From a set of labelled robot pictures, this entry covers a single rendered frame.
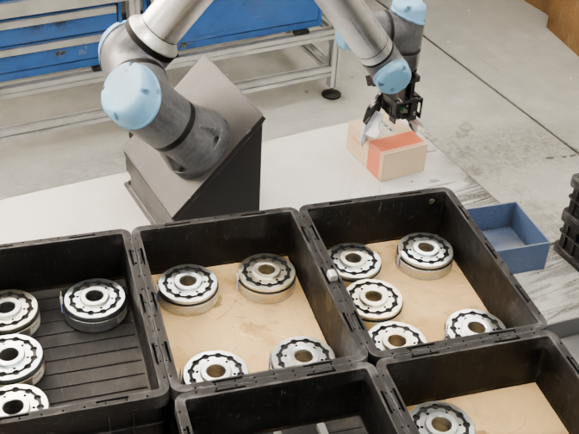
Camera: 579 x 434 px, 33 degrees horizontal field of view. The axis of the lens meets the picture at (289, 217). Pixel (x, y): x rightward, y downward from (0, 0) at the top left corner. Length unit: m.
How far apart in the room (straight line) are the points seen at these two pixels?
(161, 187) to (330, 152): 0.51
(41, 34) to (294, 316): 1.98
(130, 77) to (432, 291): 0.68
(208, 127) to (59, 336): 0.52
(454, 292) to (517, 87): 2.57
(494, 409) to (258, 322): 0.41
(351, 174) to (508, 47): 2.43
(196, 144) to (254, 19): 1.84
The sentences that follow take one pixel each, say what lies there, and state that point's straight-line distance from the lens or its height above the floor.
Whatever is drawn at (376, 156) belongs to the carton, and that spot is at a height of 0.75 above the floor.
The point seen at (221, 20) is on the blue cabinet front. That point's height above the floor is 0.42.
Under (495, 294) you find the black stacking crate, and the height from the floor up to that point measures 0.87.
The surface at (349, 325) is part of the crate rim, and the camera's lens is 1.52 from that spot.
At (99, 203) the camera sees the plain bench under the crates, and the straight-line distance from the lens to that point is 2.14.
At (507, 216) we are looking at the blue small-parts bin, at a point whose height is 0.73.
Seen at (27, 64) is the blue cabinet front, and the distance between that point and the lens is 3.45.
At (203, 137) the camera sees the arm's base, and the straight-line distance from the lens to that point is 1.88.
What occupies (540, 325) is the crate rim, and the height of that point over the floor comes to 0.93.
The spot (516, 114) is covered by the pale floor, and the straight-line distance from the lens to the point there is 4.05.
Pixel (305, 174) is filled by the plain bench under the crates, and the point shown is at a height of 0.70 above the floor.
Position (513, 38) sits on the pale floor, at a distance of 4.69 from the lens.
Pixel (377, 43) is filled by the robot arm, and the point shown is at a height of 1.11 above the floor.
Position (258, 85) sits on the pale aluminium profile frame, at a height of 0.12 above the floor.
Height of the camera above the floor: 1.94
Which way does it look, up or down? 36 degrees down
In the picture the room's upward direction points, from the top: 3 degrees clockwise
